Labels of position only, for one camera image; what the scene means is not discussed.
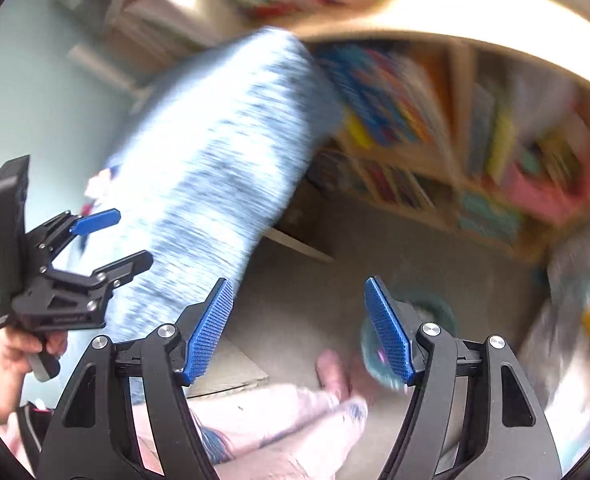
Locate teal lined trash bin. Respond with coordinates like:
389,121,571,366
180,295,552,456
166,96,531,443
360,276,456,391

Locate person's left hand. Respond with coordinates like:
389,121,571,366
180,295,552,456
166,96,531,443
0,327,68,425

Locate grey patterned bed sheet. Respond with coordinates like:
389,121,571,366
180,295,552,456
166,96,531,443
518,221,590,472

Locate blue textured blanket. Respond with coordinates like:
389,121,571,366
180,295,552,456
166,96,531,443
79,27,342,341

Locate person's legs pink pants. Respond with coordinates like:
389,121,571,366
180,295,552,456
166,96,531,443
129,349,376,480

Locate wooden bookshelf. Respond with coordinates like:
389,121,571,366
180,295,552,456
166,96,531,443
56,0,590,261

